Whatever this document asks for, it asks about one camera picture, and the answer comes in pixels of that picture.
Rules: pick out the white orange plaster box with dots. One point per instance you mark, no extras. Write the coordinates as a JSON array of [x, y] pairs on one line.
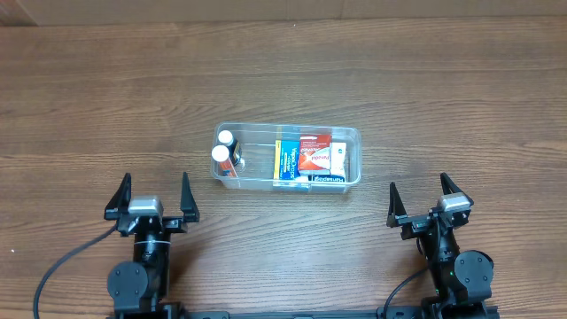
[[337, 172]]

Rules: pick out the clear plastic container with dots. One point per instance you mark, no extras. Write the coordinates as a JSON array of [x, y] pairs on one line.
[[257, 144]]

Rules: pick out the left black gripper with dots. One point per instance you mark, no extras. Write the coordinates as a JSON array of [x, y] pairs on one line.
[[148, 222]]

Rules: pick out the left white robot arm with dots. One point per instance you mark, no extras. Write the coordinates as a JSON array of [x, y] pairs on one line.
[[139, 286]]

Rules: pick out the red white small box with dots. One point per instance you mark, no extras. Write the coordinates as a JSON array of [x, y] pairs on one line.
[[314, 155]]

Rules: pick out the orange tube white cap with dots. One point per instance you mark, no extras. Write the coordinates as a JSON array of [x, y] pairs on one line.
[[221, 155]]

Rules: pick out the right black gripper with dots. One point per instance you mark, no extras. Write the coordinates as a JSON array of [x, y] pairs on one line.
[[431, 221]]

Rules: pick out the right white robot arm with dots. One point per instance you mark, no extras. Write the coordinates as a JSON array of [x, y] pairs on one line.
[[462, 280]]

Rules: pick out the blue yellow VapoDrops box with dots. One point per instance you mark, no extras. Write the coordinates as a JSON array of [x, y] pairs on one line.
[[286, 160]]

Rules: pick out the black bottle white cap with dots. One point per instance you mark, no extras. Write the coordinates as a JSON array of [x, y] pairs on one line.
[[227, 139]]

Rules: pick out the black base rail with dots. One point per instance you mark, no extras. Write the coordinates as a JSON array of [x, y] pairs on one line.
[[301, 313]]

